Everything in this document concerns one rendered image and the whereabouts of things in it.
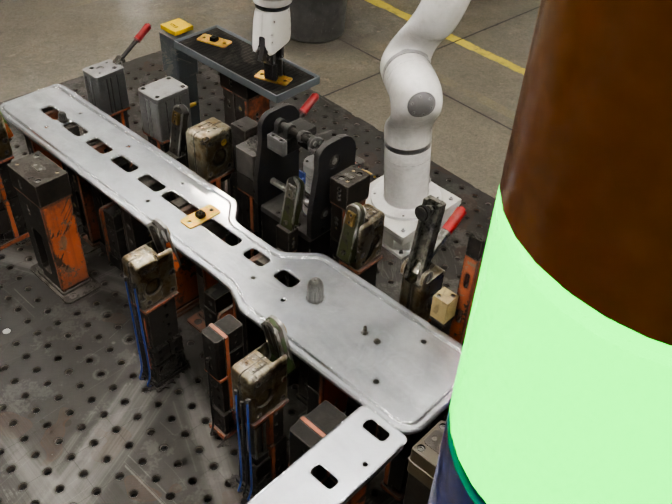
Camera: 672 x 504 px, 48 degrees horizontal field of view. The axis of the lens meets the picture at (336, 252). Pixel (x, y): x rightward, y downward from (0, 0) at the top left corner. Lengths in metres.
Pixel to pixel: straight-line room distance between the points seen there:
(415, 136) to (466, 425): 1.73
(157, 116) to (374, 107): 2.29
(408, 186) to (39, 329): 0.96
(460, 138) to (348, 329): 2.54
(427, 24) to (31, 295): 1.13
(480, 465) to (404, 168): 1.79
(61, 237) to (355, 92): 2.56
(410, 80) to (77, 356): 0.97
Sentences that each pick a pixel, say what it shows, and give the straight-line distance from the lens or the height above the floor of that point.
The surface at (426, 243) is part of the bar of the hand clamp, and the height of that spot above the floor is 1.14.
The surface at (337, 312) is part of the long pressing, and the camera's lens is 1.42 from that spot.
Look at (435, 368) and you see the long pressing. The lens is 1.35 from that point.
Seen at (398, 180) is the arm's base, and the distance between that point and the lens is 1.97.
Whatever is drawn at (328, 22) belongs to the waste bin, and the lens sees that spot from 4.59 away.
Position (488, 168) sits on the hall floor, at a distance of 3.66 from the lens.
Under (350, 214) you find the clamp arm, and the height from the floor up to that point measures 1.09.
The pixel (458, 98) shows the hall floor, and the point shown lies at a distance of 4.19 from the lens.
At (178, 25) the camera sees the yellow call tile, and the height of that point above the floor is 1.16.
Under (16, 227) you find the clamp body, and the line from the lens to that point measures 2.12.
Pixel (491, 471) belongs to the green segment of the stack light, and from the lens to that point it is 0.16.
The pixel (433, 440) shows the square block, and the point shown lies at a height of 1.06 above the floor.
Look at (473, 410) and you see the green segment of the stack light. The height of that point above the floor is 1.89.
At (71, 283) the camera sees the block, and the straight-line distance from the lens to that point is 1.95.
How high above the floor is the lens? 2.01
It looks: 41 degrees down
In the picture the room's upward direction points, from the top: 3 degrees clockwise
